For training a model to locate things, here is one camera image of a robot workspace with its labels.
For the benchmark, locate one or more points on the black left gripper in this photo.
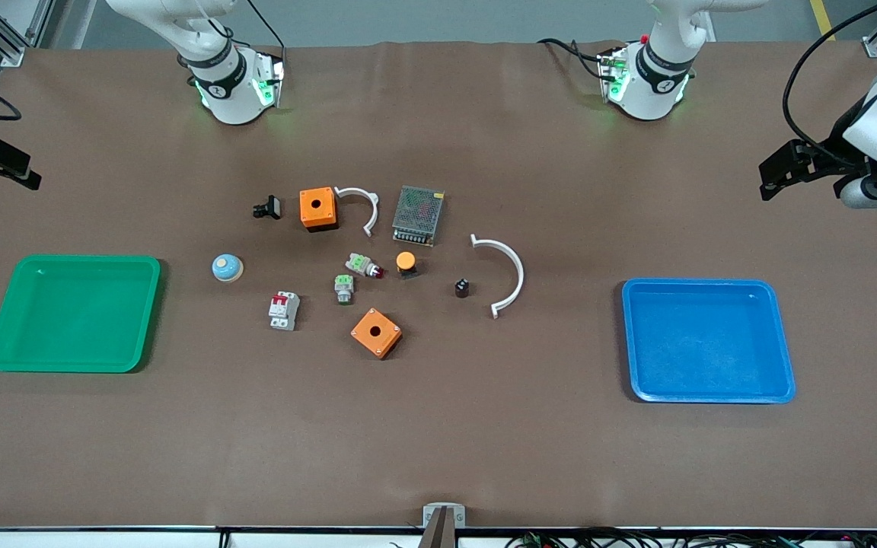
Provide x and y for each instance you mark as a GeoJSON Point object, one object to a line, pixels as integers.
{"type": "Point", "coordinates": [829, 149]}

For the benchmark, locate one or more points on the grey red circuit breaker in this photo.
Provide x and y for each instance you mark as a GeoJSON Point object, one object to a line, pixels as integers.
{"type": "Point", "coordinates": [284, 310]}

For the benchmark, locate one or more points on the dark cylindrical capacitor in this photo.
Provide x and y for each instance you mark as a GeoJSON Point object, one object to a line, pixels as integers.
{"type": "Point", "coordinates": [462, 288]}

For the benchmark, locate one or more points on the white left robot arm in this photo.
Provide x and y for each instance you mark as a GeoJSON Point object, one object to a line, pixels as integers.
{"type": "Point", "coordinates": [655, 76]}

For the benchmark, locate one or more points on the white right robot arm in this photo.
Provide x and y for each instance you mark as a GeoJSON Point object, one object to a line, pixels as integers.
{"type": "Point", "coordinates": [229, 84]}

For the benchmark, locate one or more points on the green plastic tray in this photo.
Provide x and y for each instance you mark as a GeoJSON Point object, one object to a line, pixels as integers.
{"type": "Point", "coordinates": [73, 312]}

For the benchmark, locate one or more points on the blue plastic tray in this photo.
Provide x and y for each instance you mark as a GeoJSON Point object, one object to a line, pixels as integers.
{"type": "Point", "coordinates": [705, 342]}

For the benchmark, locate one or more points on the blue dome push button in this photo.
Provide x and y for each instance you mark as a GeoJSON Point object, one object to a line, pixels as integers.
{"type": "Point", "coordinates": [227, 267]}

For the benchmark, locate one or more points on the large white arc clamp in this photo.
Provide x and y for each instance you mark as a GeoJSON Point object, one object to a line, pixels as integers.
{"type": "Point", "coordinates": [518, 270]}

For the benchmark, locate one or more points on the small white arc clamp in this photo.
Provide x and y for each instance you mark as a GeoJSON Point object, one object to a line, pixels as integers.
{"type": "Point", "coordinates": [371, 205]}

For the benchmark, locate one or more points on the red tipped indicator lamp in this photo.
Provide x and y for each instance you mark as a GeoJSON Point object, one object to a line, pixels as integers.
{"type": "Point", "coordinates": [362, 265]}

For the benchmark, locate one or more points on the metal mesh power supply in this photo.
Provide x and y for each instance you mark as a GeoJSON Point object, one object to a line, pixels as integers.
{"type": "Point", "coordinates": [418, 215]}

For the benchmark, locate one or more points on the orange buzzer with black base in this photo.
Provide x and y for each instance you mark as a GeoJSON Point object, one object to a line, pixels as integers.
{"type": "Point", "coordinates": [406, 262]}

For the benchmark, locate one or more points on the small black switch part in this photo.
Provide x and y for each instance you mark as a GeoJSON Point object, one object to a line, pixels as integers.
{"type": "Point", "coordinates": [269, 208]}

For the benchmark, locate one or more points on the orange button enclosure box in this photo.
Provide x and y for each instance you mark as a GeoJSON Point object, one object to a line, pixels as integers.
{"type": "Point", "coordinates": [318, 209]}
{"type": "Point", "coordinates": [376, 332]}

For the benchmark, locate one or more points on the green push button switch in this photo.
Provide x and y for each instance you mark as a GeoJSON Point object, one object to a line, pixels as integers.
{"type": "Point", "coordinates": [344, 288]}

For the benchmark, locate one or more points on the metal table edge bracket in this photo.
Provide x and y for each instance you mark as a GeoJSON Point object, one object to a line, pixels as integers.
{"type": "Point", "coordinates": [444, 521]}

